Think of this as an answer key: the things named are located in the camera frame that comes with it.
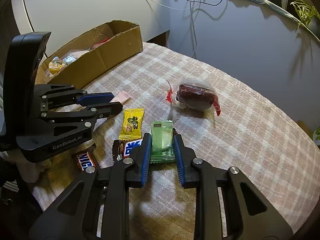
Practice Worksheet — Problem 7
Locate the green candy packet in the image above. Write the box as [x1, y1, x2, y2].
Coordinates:
[150, 120, 175, 164]

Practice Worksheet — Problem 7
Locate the red-wrapped date snack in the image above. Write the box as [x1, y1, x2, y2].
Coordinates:
[166, 78, 221, 116]
[92, 37, 110, 49]

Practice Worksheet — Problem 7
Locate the Snickers bar single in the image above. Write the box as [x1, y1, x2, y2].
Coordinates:
[72, 144, 100, 172]

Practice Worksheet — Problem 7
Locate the teal candy packet in box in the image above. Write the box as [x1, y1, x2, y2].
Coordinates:
[62, 54, 77, 64]

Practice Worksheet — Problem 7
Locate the pink packet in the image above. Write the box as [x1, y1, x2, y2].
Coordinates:
[110, 91, 131, 105]

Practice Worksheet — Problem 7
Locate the pink snack bag in box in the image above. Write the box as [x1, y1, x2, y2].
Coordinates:
[62, 49, 89, 59]

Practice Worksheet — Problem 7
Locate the yellow candy packet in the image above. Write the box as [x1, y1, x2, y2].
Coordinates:
[119, 108, 144, 141]

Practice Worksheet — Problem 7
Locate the Snickers bar in pile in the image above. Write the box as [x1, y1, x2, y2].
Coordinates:
[112, 139, 143, 163]

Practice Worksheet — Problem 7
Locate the brown cardboard box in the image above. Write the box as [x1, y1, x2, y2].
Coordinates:
[35, 20, 143, 89]

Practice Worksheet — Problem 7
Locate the plaid tablecloth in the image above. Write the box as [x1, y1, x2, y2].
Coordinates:
[32, 42, 320, 240]

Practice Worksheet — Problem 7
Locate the green printed box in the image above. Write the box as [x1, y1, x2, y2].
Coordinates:
[312, 127, 320, 146]

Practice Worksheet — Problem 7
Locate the potted spider plant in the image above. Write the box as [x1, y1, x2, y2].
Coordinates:
[290, 0, 319, 30]

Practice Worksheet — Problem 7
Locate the white cable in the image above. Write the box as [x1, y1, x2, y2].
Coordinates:
[135, 0, 201, 58]

